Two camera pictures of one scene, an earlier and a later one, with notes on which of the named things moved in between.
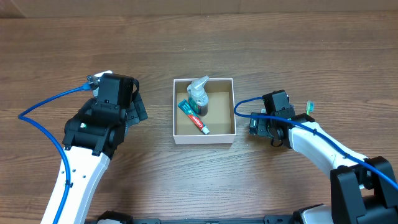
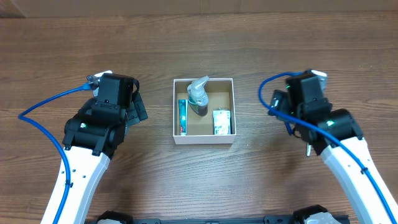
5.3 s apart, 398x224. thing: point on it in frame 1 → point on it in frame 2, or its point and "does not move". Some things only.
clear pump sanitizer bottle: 198,96 does not move
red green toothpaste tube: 193,117 → 183,116
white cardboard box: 220,119 does not move
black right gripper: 254,125 → 277,104
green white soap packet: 253,127 → 222,122
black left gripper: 138,109 does not move
